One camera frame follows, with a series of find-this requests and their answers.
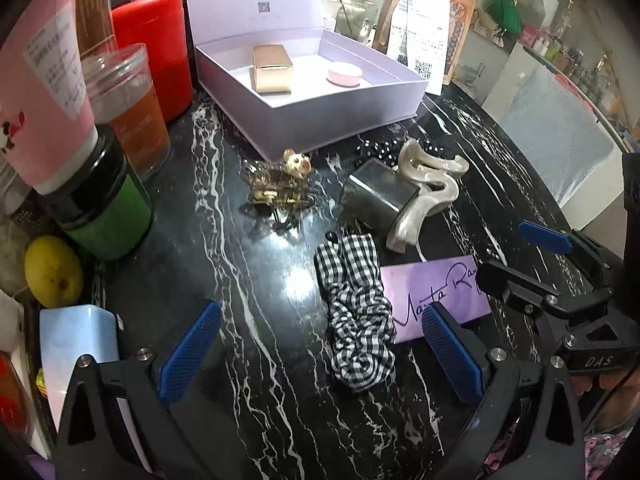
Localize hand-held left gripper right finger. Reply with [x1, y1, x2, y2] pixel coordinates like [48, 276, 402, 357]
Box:
[421, 305, 587, 480]

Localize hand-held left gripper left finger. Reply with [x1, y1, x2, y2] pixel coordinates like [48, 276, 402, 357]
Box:
[54, 300, 223, 480]

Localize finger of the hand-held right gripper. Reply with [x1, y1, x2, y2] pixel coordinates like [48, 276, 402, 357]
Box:
[475, 261, 638, 373]
[517, 220, 618, 291]

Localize lavender card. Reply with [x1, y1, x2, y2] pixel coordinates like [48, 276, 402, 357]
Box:
[380, 255, 493, 345]

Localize black white gingham scrunchie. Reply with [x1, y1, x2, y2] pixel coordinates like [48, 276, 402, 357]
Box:
[314, 232, 397, 393]

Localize pearl white hair claw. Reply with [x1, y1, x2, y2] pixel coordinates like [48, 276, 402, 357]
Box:
[386, 139, 471, 255]

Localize smoky grey hair claw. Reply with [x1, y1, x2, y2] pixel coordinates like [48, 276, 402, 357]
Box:
[339, 157, 421, 226]

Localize lavender gift box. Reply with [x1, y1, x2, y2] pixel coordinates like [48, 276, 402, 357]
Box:
[182, 0, 428, 161]

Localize person's right hand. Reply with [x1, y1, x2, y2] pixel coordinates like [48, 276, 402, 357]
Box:
[570, 371, 640, 433]

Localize white display counter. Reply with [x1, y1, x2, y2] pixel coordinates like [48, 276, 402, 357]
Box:
[457, 40, 626, 241]

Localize light blue box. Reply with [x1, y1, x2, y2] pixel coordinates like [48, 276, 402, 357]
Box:
[39, 305, 121, 428]

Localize green jar with black lid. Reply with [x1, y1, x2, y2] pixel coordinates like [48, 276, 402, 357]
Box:
[37, 122, 153, 261]

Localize yellow lemon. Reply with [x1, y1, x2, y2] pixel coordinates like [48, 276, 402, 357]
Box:
[24, 235, 85, 308]

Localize gold ornamented hair clip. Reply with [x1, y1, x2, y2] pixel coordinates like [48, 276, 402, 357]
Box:
[244, 149, 317, 226]

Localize person's floral clothing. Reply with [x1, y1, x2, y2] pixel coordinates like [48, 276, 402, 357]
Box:
[480, 425, 636, 480]

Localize red packet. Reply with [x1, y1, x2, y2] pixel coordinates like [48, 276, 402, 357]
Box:
[0, 350, 32, 443]

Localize row of small bottles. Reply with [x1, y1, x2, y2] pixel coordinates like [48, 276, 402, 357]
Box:
[520, 25, 586, 66]

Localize green cloth bag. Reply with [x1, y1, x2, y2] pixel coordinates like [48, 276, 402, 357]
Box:
[487, 0, 521, 31]

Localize clear jar with amber label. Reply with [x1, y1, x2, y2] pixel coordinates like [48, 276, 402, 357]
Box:
[80, 43, 172, 181]

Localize white paper receipt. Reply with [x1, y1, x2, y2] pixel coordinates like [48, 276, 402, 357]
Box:
[407, 0, 451, 96]
[397, 0, 416, 63]

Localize pink round container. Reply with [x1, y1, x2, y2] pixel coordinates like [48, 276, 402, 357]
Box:
[326, 61, 362, 88]

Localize brown paper bag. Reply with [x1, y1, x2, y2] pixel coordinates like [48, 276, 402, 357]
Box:
[372, 0, 473, 86]

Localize red canister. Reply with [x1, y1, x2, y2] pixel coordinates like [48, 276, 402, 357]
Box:
[110, 0, 195, 123]

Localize gold rectangular box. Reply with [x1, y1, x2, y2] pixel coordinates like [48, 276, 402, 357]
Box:
[249, 44, 293, 95]

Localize pink tube with white cap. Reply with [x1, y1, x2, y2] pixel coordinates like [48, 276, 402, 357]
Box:
[0, 0, 101, 196]

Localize brown printed pouch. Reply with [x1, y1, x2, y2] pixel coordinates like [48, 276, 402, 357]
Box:
[75, 0, 123, 58]

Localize black bead string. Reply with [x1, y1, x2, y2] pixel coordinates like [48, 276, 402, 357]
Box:
[352, 140, 401, 168]

